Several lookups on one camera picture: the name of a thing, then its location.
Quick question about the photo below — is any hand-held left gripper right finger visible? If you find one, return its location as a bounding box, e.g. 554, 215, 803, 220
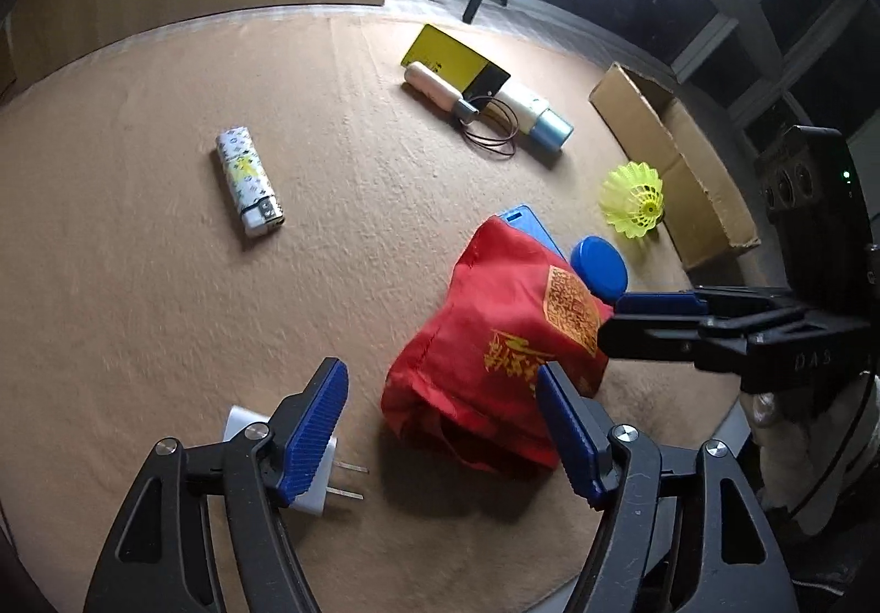
536, 362, 802, 613

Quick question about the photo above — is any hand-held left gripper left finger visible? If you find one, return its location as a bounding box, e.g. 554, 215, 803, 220
84, 357, 349, 613

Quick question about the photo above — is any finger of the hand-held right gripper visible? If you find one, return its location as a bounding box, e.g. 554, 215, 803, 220
614, 286, 799, 316
597, 307, 867, 373

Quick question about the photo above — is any blue round lid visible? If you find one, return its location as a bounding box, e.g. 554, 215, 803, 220
570, 235, 630, 305

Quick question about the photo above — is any white charger plug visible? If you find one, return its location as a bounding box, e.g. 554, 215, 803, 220
223, 405, 367, 516

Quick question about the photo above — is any yellow green mesh pouf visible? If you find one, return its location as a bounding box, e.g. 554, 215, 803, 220
598, 161, 667, 241

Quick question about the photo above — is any cardboard box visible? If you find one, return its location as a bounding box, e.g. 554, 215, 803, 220
588, 63, 761, 270

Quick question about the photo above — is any red cloth bag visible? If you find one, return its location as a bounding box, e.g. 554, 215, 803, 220
381, 216, 614, 475

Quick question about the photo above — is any blue card holder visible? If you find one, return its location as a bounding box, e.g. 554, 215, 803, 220
498, 205, 571, 260

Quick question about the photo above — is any white blue lotion tube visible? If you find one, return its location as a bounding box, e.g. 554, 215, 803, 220
495, 82, 574, 155

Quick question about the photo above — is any dark red hair tie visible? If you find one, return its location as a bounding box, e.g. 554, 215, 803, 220
462, 94, 520, 159

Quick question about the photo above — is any small pink bottle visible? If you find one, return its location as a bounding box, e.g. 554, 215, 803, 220
403, 62, 482, 123

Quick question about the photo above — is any yellow black ruler card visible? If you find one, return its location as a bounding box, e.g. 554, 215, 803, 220
400, 24, 511, 106

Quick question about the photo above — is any person's right hand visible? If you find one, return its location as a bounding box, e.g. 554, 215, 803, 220
749, 372, 880, 532

